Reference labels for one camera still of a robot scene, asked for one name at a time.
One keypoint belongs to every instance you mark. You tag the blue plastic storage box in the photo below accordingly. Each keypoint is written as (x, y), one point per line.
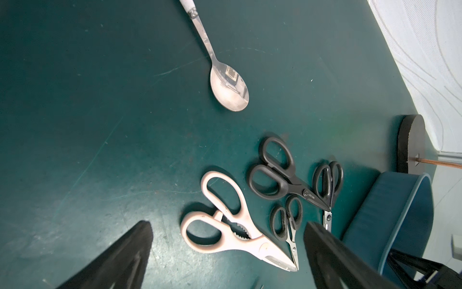
(398, 213)

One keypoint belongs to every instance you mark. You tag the pink kitchen scissors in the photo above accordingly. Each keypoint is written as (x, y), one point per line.
(238, 231)

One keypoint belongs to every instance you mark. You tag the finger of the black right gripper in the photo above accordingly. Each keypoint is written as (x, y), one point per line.
(435, 275)

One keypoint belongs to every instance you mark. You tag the copper hook stand rod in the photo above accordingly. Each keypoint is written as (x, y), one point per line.
(438, 163)

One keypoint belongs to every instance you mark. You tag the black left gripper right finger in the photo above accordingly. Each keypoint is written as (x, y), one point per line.
(334, 266)

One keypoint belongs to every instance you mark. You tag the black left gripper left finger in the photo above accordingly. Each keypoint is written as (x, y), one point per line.
(122, 266)

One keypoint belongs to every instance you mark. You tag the large black handled scissors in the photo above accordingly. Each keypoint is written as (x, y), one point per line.
(286, 179)

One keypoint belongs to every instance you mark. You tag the black scissors silver blades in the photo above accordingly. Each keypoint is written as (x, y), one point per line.
(328, 181)

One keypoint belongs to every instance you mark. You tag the silver metal spoon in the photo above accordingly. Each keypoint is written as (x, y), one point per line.
(227, 85)

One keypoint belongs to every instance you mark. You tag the dark oval stand base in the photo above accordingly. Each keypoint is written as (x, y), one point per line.
(411, 145)

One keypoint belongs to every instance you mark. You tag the small black scissors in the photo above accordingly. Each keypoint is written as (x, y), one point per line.
(291, 220)

